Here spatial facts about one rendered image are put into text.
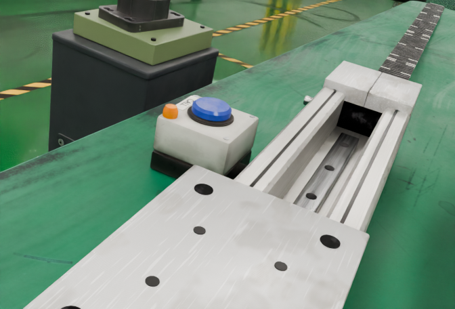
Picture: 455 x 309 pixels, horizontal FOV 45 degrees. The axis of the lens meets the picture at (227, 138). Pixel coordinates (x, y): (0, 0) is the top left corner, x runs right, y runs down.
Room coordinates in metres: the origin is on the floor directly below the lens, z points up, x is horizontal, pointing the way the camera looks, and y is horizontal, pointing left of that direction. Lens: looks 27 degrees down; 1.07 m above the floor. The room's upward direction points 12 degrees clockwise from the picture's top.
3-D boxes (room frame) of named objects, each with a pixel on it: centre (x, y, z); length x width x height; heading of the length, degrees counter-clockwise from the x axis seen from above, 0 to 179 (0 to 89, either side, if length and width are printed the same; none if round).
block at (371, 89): (0.62, -0.14, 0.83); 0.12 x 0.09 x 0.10; 71
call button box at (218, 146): (0.50, 0.01, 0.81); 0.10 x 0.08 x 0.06; 71
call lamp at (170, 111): (0.48, 0.06, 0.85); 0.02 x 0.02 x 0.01
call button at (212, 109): (0.50, 0.02, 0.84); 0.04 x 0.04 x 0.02
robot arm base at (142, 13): (0.87, 0.18, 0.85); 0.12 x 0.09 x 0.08; 145
